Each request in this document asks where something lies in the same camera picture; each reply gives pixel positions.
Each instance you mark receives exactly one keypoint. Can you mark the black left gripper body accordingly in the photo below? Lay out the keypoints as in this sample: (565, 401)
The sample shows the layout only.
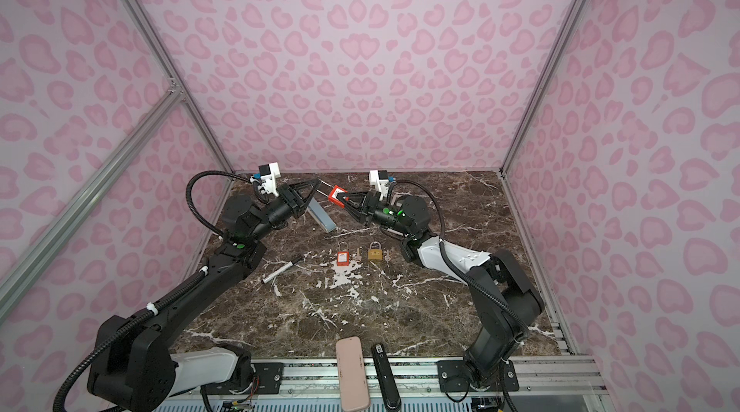
(289, 205)

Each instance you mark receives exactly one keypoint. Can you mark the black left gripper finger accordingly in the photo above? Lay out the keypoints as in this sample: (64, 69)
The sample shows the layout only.
(307, 198)
(310, 185)

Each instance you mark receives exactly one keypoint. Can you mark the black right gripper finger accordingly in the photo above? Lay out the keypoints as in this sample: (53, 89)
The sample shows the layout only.
(355, 196)
(352, 208)

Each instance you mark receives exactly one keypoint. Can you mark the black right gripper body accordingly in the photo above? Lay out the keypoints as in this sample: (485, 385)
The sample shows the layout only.
(383, 214)

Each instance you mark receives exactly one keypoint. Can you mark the red padlock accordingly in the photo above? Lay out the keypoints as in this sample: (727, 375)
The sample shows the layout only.
(343, 258)
(335, 194)

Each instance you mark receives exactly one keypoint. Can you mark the brass padlock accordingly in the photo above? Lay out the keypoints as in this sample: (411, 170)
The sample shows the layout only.
(375, 252)

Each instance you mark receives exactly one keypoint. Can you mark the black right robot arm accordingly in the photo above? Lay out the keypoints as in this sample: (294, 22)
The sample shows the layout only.
(506, 301)

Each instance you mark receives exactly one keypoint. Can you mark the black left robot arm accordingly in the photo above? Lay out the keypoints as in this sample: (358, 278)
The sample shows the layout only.
(131, 365)

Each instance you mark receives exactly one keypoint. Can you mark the blue stapler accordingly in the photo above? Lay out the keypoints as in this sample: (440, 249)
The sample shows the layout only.
(319, 214)

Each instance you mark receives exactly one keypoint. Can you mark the white marker pen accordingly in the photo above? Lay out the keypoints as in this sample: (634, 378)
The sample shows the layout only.
(288, 265)

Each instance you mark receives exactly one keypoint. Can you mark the black stapler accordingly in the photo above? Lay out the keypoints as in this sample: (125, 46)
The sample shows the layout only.
(389, 390)

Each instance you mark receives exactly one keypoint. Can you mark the pink case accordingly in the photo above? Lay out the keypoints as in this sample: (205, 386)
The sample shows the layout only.
(352, 379)

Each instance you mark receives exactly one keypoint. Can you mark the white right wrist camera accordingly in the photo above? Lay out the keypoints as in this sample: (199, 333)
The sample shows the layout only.
(380, 181)

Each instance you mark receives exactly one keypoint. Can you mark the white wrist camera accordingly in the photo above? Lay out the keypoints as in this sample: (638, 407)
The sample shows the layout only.
(264, 182)
(380, 181)

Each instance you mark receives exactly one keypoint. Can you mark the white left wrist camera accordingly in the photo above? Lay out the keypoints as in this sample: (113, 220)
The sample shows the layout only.
(264, 182)

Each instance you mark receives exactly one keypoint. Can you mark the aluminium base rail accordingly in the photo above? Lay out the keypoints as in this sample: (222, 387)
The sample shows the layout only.
(524, 383)

